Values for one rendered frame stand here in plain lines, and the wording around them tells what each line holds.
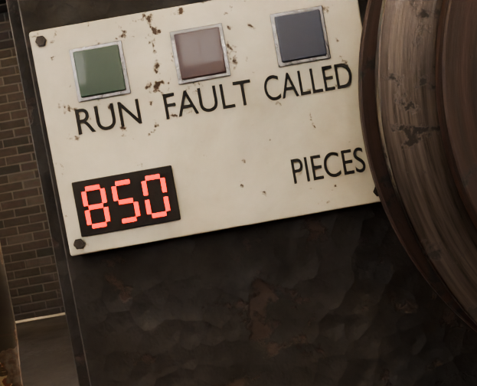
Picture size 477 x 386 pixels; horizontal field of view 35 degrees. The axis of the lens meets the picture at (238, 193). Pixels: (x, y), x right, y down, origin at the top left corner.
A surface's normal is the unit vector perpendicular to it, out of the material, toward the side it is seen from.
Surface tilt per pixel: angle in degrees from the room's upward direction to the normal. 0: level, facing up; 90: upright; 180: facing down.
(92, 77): 90
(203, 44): 90
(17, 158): 90
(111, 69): 90
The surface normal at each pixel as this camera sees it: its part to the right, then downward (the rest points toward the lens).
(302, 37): 0.02, 0.05
